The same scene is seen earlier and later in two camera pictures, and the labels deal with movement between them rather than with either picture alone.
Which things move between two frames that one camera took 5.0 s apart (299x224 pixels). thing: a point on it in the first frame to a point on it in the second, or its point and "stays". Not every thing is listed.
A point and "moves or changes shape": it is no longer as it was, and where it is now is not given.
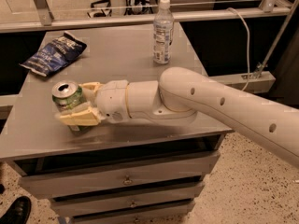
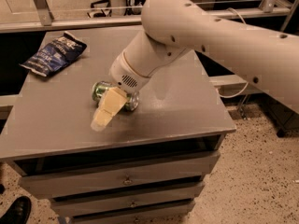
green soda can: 66,94 moves or changes shape
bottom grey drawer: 171,213 stays
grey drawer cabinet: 129,173 stays
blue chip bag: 55,55 stays
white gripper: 112,99 to 124,73
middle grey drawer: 93,203 stays
